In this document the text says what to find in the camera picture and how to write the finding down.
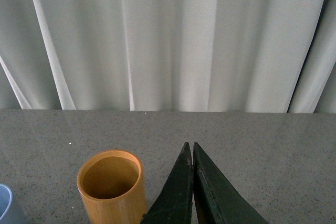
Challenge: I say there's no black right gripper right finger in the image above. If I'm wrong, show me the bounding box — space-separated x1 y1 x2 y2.
193 142 267 223

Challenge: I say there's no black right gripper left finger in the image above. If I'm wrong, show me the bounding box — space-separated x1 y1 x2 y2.
141 142 194 223

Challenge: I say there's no bamboo chopstick holder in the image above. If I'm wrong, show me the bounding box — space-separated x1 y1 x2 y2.
77 150 147 223

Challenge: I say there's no blue plastic cup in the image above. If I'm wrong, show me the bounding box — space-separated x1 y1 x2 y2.
1 184 28 224

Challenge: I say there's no white curtain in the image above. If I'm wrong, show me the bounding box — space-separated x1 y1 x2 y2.
1 0 335 113

